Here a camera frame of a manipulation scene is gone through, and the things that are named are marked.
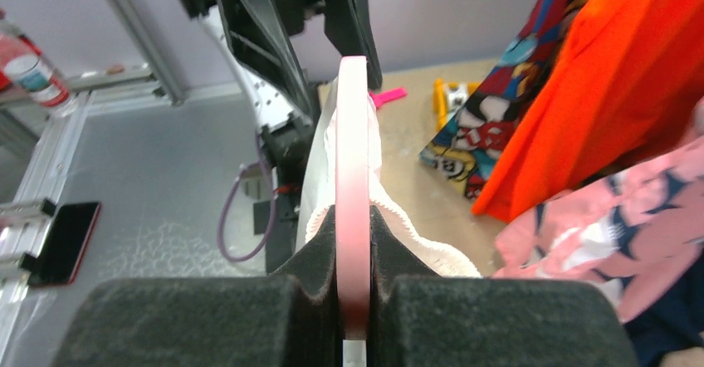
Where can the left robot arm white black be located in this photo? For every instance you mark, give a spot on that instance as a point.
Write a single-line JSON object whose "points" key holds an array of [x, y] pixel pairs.
{"points": [[271, 108]]}

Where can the black red smartphone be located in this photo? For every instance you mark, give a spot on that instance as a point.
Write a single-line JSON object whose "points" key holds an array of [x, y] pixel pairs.
{"points": [[65, 244]]}

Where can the comic print shorts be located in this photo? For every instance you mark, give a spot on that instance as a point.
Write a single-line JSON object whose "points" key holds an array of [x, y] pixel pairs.
{"points": [[467, 146]]}

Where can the pink shark print shorts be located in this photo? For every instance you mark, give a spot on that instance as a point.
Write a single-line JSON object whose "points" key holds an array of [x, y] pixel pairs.
{"points": [[632, 234]]}

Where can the white shorts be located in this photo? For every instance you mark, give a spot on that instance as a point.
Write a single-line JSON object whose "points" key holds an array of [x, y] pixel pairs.
{"points": [[318, 194]]}

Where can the clear plastic bottle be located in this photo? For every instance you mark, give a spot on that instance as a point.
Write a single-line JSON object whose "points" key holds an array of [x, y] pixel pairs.
{"points": [[24, 66]]}

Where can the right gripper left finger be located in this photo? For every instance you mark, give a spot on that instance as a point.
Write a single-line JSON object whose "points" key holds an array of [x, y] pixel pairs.
{"points": [[313, 267]]}

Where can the yellow plastic bin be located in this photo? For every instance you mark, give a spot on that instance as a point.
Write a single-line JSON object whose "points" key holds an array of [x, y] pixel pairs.
{"points": [[448, 97]]}

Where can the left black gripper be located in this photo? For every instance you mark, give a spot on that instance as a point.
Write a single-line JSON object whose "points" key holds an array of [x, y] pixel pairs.
{"points": [[257, 38]]}

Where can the navy blue shorts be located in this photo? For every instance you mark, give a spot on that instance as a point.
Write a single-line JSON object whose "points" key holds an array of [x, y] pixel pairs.
{"points": [[672, 323]]}

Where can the orange mesh shorts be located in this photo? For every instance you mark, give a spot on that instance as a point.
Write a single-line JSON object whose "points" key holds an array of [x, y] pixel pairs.
{"points": [[622, 88]]}

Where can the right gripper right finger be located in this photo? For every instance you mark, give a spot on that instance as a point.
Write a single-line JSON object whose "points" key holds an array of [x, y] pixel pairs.
{"points": [[390, 258]]}

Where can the pink plastic clip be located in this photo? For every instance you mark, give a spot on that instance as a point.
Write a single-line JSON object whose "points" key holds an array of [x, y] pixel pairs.
{"points": [[385, 97]]}

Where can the pink wooden hanger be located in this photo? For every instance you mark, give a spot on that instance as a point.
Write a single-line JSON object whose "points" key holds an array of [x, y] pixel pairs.
{"points": [[352, 214]]}

